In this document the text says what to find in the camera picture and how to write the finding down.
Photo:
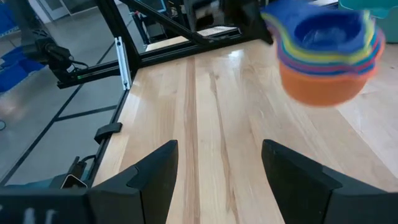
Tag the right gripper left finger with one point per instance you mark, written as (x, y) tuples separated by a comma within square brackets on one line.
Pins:
[(140, 199)]

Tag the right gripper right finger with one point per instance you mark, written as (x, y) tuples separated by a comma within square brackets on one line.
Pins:
[(311, 199)]

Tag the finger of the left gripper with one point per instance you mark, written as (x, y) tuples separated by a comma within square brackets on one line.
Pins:
[(267, 31)]

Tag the green measuring cup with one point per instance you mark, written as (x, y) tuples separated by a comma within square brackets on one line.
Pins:
[(290, 46)]

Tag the yellow measuring cup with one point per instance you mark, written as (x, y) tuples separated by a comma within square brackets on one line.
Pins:
[(311, 57)]

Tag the red measuring cup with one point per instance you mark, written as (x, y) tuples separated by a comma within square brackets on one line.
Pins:
[(311, 67)]

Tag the small dark blue measuring cup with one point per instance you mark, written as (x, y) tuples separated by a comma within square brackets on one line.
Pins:
[(326, 31)]

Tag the medium blue measuring cup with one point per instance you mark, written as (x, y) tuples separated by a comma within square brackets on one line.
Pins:
[(326, 73)]

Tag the light blue measuring cup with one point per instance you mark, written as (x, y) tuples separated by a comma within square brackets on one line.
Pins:
[(370, 57)]

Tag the teal plastic basket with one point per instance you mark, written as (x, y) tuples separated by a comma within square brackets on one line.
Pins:
[(385, 21)]

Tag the black table clamp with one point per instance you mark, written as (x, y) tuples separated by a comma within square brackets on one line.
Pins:
[(107, 130)]

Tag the blue storage bin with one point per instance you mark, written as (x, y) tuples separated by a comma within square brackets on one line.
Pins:
[(18, 71)]

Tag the black aluminium table frame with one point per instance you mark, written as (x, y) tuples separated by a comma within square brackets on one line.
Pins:
[(118, 31)]

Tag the silver corner bracket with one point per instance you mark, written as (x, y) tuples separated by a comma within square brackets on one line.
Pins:
[(123, 65)]

